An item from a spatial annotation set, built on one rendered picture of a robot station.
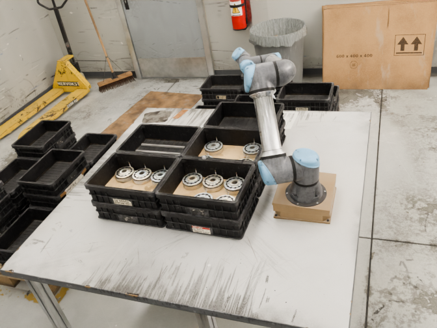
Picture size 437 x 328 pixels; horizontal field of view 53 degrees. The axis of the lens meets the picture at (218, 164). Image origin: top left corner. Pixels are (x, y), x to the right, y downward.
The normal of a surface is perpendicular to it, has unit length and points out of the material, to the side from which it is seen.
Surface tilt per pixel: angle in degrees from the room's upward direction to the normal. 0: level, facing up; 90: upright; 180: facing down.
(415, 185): 0
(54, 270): 0
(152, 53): 90
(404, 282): 0
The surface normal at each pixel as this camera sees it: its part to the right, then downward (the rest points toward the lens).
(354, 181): -0.15, -0.81
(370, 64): -0.34, 0.34
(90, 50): -0.32, 0.58
